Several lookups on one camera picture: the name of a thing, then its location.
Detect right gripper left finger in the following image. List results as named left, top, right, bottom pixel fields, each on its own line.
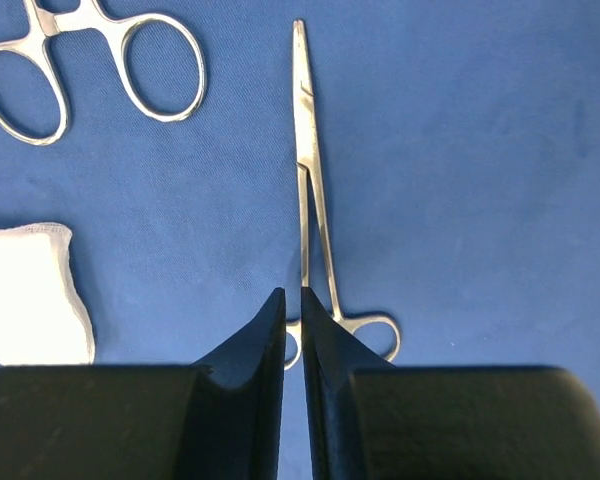
left=0, top=288, right=286, bottom=479

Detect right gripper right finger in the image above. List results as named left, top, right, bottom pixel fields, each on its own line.
left=301, top=287, right=600, bottom=479

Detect long hemostat forceps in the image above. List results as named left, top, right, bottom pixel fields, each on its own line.
left=0, top=0, right=209, bottom=147

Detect blue surgical drape cloth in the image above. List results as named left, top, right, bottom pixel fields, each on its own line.
left=0, top=1, right=600, bottom=479

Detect white gauze pad rightmost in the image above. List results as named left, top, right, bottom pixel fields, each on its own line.
left=0, top=222, right=96, bottom=366

